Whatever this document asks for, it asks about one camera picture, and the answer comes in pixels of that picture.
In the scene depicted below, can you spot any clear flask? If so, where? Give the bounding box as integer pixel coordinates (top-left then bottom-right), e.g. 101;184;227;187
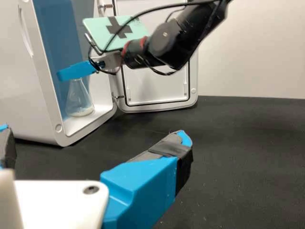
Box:
64;78;95;118

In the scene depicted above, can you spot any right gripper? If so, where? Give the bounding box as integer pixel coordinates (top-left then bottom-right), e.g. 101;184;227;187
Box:
56;51;124;83

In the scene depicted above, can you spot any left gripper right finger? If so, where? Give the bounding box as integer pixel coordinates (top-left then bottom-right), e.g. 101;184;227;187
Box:
100;129;193;229

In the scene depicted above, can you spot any white incubator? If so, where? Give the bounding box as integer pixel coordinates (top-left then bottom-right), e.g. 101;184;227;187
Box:
0;0;119;147

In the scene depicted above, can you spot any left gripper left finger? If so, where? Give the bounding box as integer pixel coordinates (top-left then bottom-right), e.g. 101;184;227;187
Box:
0;123;18;169

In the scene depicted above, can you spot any incubator door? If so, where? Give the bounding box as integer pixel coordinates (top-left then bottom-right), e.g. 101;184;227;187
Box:
96;0;199;113

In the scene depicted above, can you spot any black cable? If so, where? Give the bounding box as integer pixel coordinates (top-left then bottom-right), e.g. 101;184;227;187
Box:
84;0;216;76

